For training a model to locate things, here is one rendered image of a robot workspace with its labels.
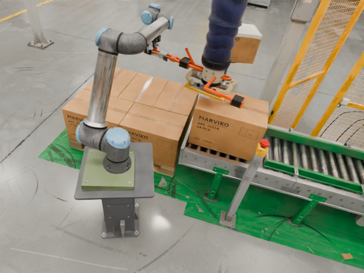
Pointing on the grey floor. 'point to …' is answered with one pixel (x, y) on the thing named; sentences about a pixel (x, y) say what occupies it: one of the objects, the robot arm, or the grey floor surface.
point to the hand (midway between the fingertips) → (150, 49)
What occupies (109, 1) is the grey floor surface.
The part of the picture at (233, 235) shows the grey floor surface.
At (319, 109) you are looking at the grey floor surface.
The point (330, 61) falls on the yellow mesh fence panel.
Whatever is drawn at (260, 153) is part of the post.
